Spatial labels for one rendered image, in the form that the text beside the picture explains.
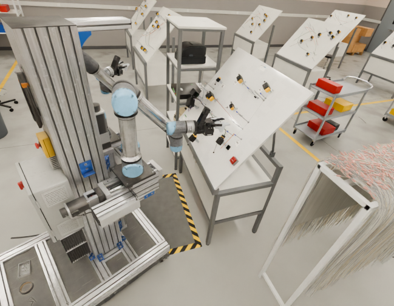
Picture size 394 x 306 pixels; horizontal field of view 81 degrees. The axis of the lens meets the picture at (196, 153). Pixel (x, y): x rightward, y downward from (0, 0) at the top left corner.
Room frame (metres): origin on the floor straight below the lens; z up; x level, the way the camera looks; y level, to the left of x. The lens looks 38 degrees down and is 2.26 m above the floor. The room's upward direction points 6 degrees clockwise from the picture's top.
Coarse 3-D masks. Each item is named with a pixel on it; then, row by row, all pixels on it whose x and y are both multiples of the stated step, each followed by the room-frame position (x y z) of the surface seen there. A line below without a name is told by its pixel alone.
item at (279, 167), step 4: (260, 148) 1.83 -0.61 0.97; (264, 148) 1.81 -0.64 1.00; (264, 152) 1.77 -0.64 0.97; (268, 152) 1.74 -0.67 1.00; (268, 156) 1.70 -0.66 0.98; (272, 156) 1.68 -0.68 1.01; (272, 160) 1.65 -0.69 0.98; (276, 160) 1.64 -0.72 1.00; (276, 164) 1.59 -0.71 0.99; (280, 164) 1.59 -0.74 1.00; (276, 168) 1.57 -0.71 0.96; (280, 168) 1.55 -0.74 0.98; (276, 172) 1.55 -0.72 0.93; (280, 172) 1.55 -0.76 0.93; (276, 176) 1.54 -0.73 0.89; (272, 180) 1.56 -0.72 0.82; (276, 180) 1.55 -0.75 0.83
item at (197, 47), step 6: (186, 42) 2.73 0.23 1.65; (192, 42) 2.76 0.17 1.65; (198, 42) 2.80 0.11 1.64; (186, 48) 2.58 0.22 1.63; (192, 48) 2.60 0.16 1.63; (198, 48) 2.62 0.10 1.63; (204, 48) 2.65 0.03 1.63; (186, 54) 2.57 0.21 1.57; (192, 54) 2.60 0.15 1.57; (198, 54) 2.62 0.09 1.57; (204, 54) 2.65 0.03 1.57; (186, 60) 2.57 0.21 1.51; (192, 60) 2.60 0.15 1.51; (198, 60) 2.62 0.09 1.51; (204, 60) 2.65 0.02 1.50
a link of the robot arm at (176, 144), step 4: (168, 136) 1.15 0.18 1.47; (172, 140) 1.08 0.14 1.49; (176, 140) 1.08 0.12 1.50; (180, 140) 1.09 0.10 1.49; (172, 144) 1.08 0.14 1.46; (176, 144) 1.08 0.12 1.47; (180, 144) 1.09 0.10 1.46; (172, 148) 1.08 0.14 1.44; (176, 148) 1.08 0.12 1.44; (180, 148) 1.09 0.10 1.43
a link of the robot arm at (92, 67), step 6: (84, 54) 1.50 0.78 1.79; (84, 60) 1.48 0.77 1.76; (90, 60) 1.50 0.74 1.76; (90, 66) 1.49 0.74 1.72; (96, 66) 1.52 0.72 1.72; (90, 72) 1.50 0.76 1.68; (96, 72) 1.52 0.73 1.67; (102, 72) 1.57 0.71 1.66; (102, 78) 1.58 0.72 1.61; (108, 78) 1.62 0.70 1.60; (108, 84) 1.63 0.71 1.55
